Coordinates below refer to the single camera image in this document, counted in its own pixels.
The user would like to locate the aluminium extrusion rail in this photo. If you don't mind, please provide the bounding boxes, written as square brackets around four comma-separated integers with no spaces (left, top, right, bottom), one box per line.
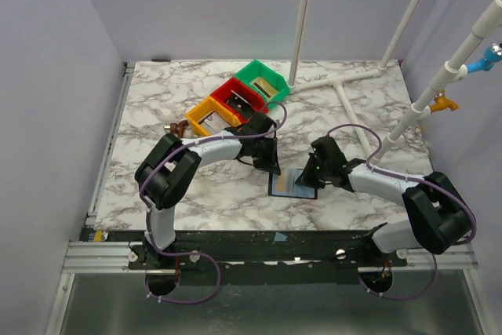
[62,242,478,274]

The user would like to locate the white PVC pipe frame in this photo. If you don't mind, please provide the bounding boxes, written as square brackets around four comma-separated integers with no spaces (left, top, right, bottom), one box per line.
[287,0,501,161]

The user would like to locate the green plastic bin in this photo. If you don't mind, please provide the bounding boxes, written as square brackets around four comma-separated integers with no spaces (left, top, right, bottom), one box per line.
[235,60,290,103]

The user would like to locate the white silver patterned card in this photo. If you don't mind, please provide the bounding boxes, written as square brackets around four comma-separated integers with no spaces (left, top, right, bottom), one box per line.
[198,111,229,135]

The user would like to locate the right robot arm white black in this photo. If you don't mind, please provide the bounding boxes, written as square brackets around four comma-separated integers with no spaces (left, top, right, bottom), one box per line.
[296,136,474,266]

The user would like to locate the black card in red bin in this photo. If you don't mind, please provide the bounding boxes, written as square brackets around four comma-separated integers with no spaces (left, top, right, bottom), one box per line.
[226,91,255,121]

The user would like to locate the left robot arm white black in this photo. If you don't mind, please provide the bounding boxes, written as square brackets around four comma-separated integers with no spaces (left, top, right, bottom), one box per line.
[134,111,281,268]

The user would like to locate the black leather card holder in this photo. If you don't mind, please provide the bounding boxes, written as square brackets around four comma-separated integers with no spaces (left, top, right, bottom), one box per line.
[267,168,318,200]

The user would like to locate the yellow plastic bin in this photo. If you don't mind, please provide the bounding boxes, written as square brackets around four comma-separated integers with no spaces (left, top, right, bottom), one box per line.
[186,96,241,137]

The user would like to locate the red plastic bin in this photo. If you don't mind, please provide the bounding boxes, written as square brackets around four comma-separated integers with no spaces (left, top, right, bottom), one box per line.
[210,77,267,123]

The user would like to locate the blue faucet fitting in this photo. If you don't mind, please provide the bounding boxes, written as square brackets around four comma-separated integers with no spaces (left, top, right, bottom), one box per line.
[467,42,502,74]

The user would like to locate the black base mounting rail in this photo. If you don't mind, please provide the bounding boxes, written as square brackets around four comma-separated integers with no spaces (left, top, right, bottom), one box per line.
[128,231,406,285]

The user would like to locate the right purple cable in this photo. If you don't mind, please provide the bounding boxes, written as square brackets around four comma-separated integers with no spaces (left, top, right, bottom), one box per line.
[325,123,478,300]

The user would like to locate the orange faucet fitting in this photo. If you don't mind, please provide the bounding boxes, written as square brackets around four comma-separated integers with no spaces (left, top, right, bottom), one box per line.
[429,90,459,113]

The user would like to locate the gold credit card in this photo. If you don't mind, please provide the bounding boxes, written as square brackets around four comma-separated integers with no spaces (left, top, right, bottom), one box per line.
[251,77,278,99]

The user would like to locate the brown metal faucet fitting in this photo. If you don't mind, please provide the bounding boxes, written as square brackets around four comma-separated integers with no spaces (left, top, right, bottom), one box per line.
[164,119,189,138]

